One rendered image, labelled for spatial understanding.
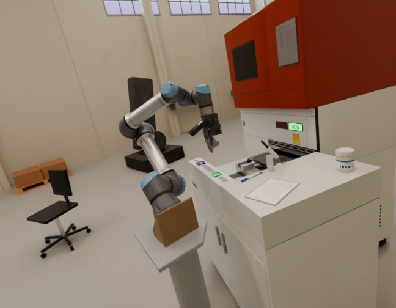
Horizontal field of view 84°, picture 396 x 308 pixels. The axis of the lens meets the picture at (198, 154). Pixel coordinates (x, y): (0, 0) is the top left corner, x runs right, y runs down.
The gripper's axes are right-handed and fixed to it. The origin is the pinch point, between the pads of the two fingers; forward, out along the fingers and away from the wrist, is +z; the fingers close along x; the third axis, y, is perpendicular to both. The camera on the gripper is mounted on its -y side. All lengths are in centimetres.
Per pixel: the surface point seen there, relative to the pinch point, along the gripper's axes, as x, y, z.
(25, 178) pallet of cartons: 468, -281, 81
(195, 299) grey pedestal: -25, -31, 64
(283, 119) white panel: 10, 58, -3
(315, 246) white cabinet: -50, 20, 38
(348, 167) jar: -45, 46, 12
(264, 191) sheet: -35.6, 8.1, 13.8
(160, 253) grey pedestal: -28, -41, 29
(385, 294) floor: -40, 82, 111
